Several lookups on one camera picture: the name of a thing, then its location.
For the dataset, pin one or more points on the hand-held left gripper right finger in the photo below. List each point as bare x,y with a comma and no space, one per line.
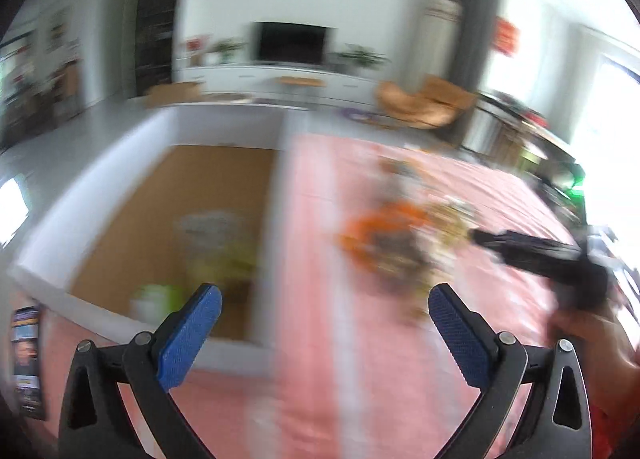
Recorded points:
457,334

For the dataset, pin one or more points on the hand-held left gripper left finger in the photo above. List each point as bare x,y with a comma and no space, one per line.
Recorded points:
192,334

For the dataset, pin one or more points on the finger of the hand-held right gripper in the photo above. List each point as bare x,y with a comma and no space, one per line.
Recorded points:
530,251

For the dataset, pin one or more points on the green and white snack bag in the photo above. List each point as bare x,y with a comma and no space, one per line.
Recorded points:
155,306

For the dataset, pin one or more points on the pale yellow snack bag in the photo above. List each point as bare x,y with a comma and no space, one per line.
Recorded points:
220,249

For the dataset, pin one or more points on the pile of snack packets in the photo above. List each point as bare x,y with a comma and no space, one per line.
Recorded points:
400,244

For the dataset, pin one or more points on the white cardboard box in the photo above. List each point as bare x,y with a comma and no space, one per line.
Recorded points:
150,219

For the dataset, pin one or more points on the person's right forearm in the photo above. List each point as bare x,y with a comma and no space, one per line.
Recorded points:
602,431

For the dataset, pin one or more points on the person's right hand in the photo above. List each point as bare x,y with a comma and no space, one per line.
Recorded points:
600,349

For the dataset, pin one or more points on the wooden chair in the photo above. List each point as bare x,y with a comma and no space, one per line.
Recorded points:
500,131

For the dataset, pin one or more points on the orange striped tablecloth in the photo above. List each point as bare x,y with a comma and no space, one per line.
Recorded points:
310,414

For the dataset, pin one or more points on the dark printed packet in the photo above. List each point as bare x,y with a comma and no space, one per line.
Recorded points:
27,364

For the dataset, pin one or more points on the orange lounge chair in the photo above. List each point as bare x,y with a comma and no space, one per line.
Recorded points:
425,101

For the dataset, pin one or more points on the grey curtain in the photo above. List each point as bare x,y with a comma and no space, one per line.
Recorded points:
475,54

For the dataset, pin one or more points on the white standing air conditioner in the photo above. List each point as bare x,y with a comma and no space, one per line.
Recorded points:
440,39

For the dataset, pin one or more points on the brown cardboard carton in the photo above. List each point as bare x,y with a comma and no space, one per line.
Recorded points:
172,93

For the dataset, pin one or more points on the large green potted plant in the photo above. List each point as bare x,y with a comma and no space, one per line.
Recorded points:
361,58

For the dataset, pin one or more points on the white television cabinet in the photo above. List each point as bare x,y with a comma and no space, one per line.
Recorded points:
250,76

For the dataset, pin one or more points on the wooden stool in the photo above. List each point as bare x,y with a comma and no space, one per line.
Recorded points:
300,82

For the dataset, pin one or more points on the red flower plant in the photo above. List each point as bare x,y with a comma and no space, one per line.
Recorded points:
196,49

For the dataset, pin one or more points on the leafy potted plant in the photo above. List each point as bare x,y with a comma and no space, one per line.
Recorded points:
226,50

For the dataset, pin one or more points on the cluttered shelf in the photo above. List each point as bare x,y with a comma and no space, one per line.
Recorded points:
35,84

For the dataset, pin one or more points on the black television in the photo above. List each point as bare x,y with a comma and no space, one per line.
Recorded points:
294,43

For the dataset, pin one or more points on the dark tall cabinet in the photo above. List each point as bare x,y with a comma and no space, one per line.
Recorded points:
157,24

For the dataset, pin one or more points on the red wall decoration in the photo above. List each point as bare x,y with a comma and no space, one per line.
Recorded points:
507,36

